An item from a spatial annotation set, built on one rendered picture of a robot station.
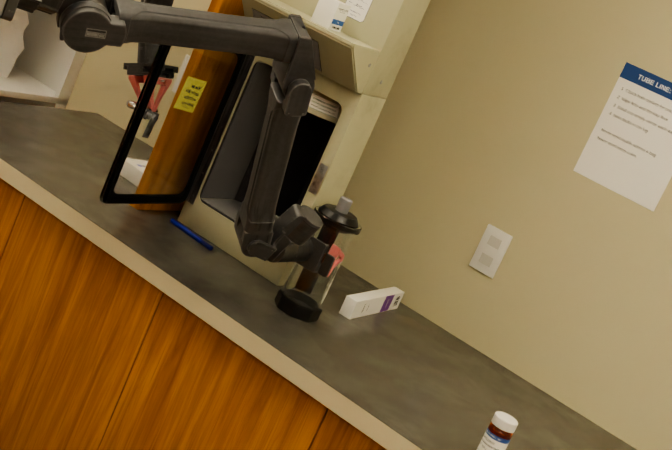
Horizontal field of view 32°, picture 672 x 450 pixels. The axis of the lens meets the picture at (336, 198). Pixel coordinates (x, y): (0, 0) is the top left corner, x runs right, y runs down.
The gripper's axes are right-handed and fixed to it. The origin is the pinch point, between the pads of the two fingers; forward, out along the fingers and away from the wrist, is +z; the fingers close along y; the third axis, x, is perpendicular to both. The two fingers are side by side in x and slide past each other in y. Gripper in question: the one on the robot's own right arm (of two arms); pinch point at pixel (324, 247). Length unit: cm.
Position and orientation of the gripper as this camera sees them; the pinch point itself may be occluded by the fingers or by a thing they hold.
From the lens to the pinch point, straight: 245.5
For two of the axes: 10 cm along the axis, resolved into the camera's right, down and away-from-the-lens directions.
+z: 5.0, 0.3, 8.6
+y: -7.6, -4.5, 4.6
